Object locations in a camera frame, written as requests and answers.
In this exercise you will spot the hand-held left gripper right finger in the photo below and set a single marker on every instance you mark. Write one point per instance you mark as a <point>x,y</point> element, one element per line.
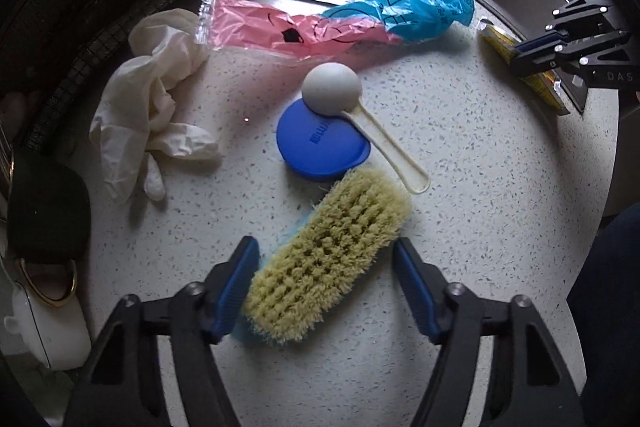
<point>415,292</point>

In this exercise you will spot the person's dark blue clothing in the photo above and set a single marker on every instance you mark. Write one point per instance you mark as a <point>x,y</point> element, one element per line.
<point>610,317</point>

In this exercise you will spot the white ceramic sugar pot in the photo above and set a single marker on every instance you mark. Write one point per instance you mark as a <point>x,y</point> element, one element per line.
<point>45,332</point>

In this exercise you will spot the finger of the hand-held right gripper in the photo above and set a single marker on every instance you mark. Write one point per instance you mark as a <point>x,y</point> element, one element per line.
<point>580,24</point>
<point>537,62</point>

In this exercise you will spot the yellow bristle scrubbing brush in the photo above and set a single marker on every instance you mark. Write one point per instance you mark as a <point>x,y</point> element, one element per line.
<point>325,252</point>

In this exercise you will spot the pink plastic bag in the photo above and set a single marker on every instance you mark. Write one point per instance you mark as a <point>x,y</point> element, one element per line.
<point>250,27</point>

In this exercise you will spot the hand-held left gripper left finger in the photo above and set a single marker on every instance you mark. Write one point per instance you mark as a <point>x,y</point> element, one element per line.
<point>235,287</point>

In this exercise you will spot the blue plastic bag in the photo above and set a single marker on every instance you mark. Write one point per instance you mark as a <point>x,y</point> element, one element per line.
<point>415,12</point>

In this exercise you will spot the yellow sauce packet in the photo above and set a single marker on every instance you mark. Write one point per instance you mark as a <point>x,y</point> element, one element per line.
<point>500,42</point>

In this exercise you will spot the blue round lid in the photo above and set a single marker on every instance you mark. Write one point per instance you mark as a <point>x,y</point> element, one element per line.
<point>310,142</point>

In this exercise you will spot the white plastic scoop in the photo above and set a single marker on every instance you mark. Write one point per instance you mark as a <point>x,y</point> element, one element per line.
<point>330,87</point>

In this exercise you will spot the black utensil holder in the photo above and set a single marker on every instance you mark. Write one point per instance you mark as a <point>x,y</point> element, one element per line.
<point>50,212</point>

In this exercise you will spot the crumpled white rubber gloves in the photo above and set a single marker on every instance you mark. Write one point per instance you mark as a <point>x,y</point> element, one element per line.
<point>150,82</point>

